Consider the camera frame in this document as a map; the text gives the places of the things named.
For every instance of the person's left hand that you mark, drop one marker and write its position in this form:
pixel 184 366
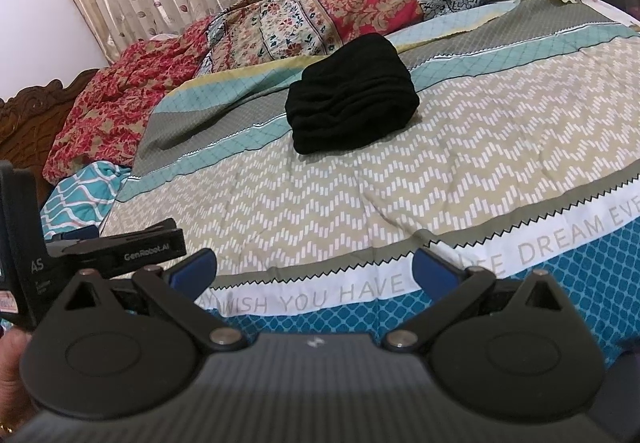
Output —
pixel 11 373

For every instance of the carved wooden headboard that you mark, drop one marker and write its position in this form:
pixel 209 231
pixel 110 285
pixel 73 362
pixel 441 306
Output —
pixel 35 123

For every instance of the teal wavy print pillow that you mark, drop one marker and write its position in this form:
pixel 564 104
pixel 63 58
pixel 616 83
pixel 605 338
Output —
pixel 85 198

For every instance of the zigzag striped bedspread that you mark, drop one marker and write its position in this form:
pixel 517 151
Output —
pixel 400 183

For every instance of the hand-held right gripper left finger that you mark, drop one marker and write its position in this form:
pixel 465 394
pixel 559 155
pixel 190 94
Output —
pixel 192 268

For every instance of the floral patchwork quilt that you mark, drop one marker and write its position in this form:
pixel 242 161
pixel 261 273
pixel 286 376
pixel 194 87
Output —
pixel 310 18

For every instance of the black pants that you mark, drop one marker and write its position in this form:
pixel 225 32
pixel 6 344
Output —
pixel 350 93

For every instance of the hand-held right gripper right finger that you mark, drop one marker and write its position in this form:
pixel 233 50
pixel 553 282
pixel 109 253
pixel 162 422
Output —
pixel 435 269

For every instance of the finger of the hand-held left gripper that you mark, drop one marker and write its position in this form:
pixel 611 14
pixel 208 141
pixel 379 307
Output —
pixel 135 250

